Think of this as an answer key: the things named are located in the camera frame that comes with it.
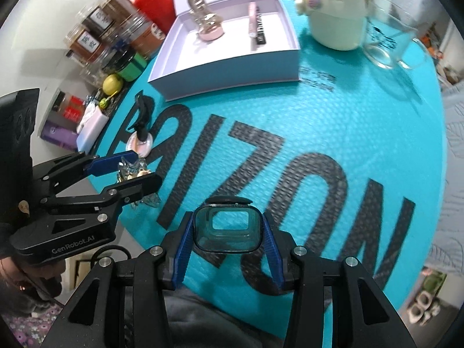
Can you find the white charger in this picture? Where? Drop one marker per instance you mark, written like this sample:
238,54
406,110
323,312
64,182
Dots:
92,127

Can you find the grey slippers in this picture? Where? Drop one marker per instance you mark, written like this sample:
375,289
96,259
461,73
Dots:
422,306

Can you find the beige hair claw clip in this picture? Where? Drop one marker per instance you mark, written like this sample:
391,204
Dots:
199,7

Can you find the white gift box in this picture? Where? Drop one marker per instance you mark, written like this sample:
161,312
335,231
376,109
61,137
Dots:
217,65

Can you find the purple box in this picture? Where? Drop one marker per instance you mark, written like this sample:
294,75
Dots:
58,135

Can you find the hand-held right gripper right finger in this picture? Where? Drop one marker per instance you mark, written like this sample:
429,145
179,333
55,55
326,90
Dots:
270,246

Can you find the clear jar brown contents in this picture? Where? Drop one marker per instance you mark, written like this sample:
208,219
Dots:
145,36

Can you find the clear glass figurine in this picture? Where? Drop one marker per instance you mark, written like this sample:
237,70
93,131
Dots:
130,168

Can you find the person's left hand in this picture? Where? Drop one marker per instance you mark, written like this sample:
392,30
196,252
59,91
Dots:
12,273

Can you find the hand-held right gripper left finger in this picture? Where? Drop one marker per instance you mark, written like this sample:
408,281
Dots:
183,253

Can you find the red label box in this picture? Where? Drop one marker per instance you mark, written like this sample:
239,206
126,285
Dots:
70,106

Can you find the teal printed mat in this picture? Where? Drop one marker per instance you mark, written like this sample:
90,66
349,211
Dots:
326,134

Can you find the brown spice jar white label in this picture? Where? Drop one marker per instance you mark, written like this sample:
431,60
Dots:
105,16
89,40

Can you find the square glass bottle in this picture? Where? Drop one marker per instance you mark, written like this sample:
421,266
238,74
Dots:
203,240

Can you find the purple floral cloth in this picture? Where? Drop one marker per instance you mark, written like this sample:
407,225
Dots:
29,328

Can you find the clear glass mug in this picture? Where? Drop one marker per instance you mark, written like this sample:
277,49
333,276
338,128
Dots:
377,60

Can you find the red plastic container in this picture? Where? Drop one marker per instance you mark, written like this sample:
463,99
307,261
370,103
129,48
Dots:
156,0

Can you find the pink round mirror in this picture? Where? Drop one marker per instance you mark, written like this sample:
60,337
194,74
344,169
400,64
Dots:
143,149

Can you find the grey leaf pattern sheet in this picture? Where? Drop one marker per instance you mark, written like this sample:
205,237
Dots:
453,152

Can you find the long black box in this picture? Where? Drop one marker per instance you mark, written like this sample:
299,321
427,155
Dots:
261,32

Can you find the yellow lemon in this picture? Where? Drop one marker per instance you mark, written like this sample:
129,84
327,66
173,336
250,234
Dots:
112,84

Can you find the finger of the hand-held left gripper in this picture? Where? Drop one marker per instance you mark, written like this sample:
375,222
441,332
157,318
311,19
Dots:
112,161
145,185

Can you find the black jar green band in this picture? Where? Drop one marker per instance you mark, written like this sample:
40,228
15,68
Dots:
134,67

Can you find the pink round compact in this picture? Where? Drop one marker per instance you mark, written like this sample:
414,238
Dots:
212,35

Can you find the cream dog figure jug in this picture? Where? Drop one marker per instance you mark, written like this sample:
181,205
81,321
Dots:
333,25

